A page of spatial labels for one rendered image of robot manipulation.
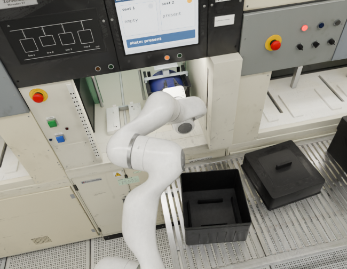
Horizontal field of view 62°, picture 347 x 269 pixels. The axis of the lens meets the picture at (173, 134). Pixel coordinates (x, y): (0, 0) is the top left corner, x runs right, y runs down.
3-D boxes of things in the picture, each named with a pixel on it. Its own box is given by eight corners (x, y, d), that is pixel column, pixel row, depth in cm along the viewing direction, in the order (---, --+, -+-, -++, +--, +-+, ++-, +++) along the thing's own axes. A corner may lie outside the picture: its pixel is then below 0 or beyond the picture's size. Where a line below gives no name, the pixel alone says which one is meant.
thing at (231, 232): (181, 192, 147) (179, 172, 135) (235, 188, 147) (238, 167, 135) (185, 245, 128) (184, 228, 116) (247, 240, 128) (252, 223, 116)
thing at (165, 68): (151, 124, 163) (143, 78, 140) (147, 101, 177) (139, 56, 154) (192, 116, 165) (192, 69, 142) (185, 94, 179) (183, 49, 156)
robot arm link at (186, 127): (184, 96, 124) (166, 105, 126) (192, 117, 115) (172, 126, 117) (192, 109, 130) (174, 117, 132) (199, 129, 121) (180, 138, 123)
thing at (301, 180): (268, 211, 137) (274, 197, 128) (239, 165, 157) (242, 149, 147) (321, 192, 142) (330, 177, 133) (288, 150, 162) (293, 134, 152)
